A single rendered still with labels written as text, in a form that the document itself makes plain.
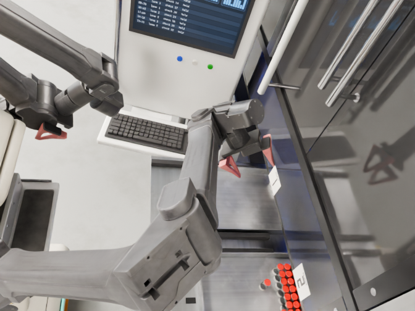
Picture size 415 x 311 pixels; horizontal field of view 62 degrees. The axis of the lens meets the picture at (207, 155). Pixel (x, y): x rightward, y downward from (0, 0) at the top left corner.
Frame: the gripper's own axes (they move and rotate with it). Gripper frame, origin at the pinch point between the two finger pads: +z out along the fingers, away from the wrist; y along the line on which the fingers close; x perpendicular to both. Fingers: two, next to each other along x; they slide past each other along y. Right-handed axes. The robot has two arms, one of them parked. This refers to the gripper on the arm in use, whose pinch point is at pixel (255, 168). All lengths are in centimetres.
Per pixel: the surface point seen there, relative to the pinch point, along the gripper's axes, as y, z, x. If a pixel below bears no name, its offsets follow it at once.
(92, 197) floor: 125, 28, -70
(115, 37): 36, -42, -43
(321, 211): -11.4, 15.7, 5.2
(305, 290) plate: -0.1, 32.5, 14.7
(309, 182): -10.2, 12.8, -3.8
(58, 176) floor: 141, 9, -77
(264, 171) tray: 10.1, 25.6, -34.8
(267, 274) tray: 13.3, 37.2, 3.4
